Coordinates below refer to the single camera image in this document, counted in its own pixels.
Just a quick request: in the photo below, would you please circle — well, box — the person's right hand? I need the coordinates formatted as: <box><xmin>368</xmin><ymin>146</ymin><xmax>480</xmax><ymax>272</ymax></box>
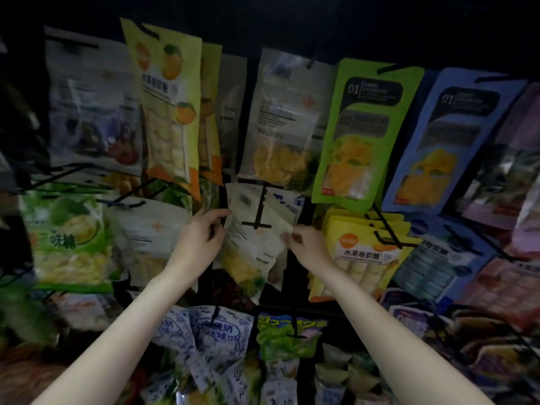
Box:
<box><xmin>282</xmin><ymin>225</ymin><xmax>334</xmax><ymax>275</ymax></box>

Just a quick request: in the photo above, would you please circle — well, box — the person's left hand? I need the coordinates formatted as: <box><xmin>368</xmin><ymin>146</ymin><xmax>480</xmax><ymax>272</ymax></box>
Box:
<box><xmin>164</xmin><ymin>208</ymin><xmax>231</xmax><ymax>287</ymax></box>

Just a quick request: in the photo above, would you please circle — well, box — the white dried fruit pouch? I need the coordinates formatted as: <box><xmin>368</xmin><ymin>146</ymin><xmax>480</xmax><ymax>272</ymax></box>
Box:
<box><xmin>105</xmin><ymin>198</ymin><xmax>199</xmax><ymax>289</ymax></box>

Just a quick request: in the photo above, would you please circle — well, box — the row of white blue pouches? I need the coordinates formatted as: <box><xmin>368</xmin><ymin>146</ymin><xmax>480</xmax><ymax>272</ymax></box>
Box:
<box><xmin>139</xmin><ymin>304</ymin><xmax>260</xmax><ymax>405</ymax></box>

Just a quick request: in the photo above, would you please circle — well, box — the green dried mango packet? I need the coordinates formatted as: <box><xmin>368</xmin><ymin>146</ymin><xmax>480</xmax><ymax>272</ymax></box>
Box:
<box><xmin>312</xmin><ymin>58</ymin><xmax>425</xmax><ymax>214</ymax></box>

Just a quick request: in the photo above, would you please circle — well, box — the blue yellow curvy snack bag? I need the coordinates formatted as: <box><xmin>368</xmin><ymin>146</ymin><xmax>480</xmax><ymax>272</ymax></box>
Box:
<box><xmin>443</xmin><ymin>312</ymin><xmax>540</xmax><ymax>386</ymax></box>
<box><xmin>388</xmin><ymin>303</ymin><xmax>440</xmax><ymax>338</ymax></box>

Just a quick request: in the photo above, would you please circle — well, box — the green yellow-fruit snack bag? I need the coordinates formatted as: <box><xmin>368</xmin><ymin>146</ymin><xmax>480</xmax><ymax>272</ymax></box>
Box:
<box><xmin>19</xmin><ymin>191</ymin><xmax>116</xmax><ymax>294</ymax></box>

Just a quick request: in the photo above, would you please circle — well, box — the blue fruit roll candy packet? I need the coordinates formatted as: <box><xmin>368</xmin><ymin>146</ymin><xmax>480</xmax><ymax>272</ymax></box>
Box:
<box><xmin>390</xmin><ymin>212</ymin><xmax>501</xmax><ymax>303</ymax></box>

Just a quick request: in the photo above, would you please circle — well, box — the blue dried mango packet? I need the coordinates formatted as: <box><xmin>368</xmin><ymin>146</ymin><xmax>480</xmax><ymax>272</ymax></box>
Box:
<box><xmin>382</xmin><ymin>67</ymin><xmax>528</xmax><ymax>216</ymax></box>

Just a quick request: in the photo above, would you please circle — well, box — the red sliced snack bag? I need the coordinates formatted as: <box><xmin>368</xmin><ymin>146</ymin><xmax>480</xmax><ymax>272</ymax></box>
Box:
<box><xmin>460</xmin><ymin>257</ymin><xmax>540</xmax><ymax>331</ymax></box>

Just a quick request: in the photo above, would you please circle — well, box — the person's right forearm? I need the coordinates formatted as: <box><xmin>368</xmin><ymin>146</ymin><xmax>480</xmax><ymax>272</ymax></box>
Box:
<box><xmin>308</xmin><ymin>261</ymin><xmax>494</xmax><ymax>405</ymax></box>

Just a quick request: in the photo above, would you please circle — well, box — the person's left forearm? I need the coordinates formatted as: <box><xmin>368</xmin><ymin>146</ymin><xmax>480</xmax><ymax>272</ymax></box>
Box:
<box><xmin>34</xmin><ymin>269</ymin><xmax>195</xmax><ymax>405</ymax></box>

